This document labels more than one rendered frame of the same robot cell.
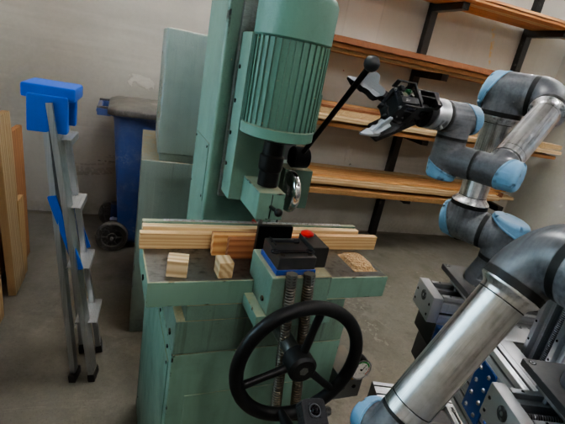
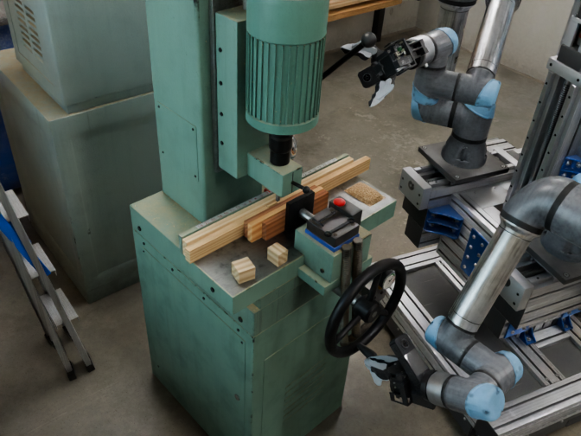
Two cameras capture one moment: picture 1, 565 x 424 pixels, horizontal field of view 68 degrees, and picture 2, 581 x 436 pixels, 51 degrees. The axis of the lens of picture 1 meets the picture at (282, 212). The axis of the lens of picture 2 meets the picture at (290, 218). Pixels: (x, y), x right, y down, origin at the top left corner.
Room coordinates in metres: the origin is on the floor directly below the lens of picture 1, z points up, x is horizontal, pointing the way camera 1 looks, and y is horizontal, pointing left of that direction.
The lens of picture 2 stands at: (-0.21, 0.47, 1.91)
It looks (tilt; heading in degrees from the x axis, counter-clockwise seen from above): 38 degrees down; 339
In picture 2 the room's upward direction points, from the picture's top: 4 degrees clockwise
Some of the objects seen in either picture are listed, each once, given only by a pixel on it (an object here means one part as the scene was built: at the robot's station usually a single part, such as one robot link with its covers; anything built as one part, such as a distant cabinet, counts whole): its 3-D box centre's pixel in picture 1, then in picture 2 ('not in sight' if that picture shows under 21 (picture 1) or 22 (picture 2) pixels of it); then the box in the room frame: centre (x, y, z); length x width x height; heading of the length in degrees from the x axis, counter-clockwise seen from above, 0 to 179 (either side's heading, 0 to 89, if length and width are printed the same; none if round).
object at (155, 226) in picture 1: (259, 235); (276, 201); (1.04, 0.05, 0.93); 0.60 x 0.02 x 0.05; 115
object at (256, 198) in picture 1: (261, 199); (274, 172); (1.04, 0.06, 1.03); 0.14 x 0.07 x 0.09; 25
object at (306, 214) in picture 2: (277, 247); (307, 216); (0.93, 0.00, 0.95); 0.09 x 0.07 x 0.09; 115
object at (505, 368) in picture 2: not in sight; (491, 370); (0.45, -0.28, 0.83); 0.11 x 0.11 x 0.08; 23
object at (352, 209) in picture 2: (297, 251); (337, 221); (0.85, -0.05, 0.99); 0.13 x 0.11 x 0.06; 115
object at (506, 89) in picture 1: (485, 161); (447, 44); (1.35, -0.60, 1.19); 0.15 x 0.12 x 0.55; 50
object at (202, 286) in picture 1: (271, 278); (307, 240); (0.92, -0.01, 0.87); 0.61 x 0.30 x 0.06; 115
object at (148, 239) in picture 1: (270, 241); (287, 203); (1.03, 0.02, 0.92); 0.66 x 0.02 x 0.04; 115
